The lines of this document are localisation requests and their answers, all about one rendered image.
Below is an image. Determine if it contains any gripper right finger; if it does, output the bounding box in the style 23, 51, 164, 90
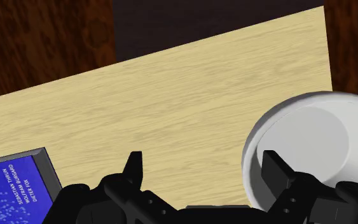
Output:
261, 150, 358, 224

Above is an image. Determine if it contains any blue book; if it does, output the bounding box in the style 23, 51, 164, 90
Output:
0, 147, 63, 224

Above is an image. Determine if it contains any white bowl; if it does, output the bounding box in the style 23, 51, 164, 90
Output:
241, 91, 358, 213

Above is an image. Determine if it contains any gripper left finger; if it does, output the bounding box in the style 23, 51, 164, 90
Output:
42, 151, 179, 224

